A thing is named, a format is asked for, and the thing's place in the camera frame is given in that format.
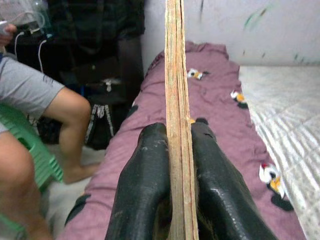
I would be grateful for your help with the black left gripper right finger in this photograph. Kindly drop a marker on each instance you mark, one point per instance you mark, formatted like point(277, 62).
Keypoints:
point(220, 195)

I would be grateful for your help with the black bag with white print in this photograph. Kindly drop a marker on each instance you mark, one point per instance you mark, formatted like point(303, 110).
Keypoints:
point(100, 120)

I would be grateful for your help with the white quilted mattress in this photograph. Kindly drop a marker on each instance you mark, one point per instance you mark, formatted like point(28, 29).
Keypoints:
point(287, 112)

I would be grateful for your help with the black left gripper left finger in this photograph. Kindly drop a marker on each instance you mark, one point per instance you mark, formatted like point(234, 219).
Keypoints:
point(140, 180)

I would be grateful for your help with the person in grey shorts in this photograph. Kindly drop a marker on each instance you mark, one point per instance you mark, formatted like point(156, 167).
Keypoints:
point(70, 120)

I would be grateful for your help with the blue yellow children's book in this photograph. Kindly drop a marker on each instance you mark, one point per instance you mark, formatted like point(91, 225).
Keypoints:
point(178, 100)

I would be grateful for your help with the black bedside cabinet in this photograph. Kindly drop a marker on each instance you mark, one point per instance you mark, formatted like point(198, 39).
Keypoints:
point(100, 25)

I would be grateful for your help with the purple blanket with cartoon print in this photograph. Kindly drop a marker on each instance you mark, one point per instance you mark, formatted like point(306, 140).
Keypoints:
point(225, 140)

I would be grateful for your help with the green plastic stool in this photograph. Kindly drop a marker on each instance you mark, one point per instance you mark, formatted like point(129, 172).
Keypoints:
point(37, 150)

